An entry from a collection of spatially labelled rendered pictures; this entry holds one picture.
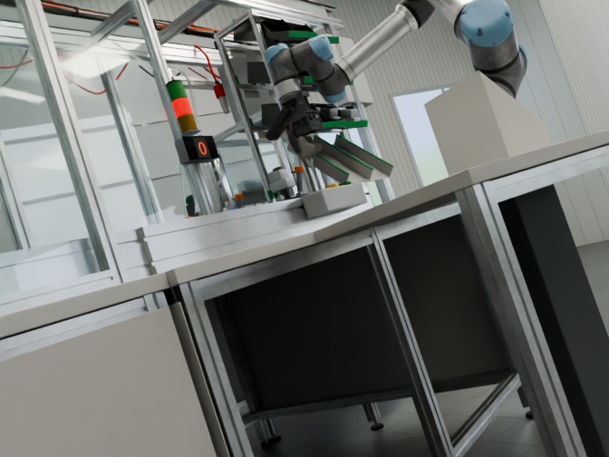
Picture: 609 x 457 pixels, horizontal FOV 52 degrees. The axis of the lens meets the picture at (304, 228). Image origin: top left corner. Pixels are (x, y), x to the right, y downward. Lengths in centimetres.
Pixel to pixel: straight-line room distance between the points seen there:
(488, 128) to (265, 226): 56
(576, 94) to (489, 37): 583
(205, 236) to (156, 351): 32
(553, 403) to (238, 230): 73
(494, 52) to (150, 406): 111
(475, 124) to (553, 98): 595
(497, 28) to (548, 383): 83
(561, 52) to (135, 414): 680
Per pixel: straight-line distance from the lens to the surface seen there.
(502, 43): 162
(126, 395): 107
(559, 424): 120
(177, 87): 188
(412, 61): 712
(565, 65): 744
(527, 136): 154
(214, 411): 117
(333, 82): 190
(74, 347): 103
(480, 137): 153
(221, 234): 137
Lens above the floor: 79
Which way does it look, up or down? 3 degrees up
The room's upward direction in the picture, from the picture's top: 19 degrees counter-clockwise
